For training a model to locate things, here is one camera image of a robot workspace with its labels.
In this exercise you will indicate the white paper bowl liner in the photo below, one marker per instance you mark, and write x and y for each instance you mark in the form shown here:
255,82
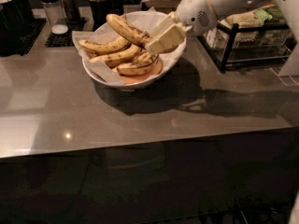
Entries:
103,34

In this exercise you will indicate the black rubber mat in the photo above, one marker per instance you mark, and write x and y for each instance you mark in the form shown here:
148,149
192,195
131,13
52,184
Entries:
65,40
31,34

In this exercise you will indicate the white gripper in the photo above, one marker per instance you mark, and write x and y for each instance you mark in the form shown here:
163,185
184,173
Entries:
195,13

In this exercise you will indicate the black cup of stirrers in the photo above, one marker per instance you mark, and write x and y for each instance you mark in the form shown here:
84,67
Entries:
100,9

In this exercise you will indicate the large black container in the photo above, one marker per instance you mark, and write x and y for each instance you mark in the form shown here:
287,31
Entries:
16,17

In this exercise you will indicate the front spotted banana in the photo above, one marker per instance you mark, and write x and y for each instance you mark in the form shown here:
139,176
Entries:
128,69

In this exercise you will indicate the long spotted banana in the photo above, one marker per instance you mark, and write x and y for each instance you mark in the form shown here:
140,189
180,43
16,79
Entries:
135,35

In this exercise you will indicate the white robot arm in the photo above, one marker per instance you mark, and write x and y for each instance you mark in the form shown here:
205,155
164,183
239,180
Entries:
289,9

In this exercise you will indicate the left black rubber mat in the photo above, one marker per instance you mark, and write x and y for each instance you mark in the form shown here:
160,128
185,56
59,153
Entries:
31,34

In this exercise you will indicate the lower left spotted banana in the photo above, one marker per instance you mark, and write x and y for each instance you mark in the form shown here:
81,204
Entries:
114,59

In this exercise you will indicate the glass sugar shaker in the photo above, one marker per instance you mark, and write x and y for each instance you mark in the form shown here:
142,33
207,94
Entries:
55,15

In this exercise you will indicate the dark pepper grinder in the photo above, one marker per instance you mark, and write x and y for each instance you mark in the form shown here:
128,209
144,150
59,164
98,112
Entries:
71,11

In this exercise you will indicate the white bowl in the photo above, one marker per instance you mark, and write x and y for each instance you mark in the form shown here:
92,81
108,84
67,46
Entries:
146,21

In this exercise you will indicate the black wire tea rack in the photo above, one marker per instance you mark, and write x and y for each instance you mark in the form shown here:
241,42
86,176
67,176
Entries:
255,38

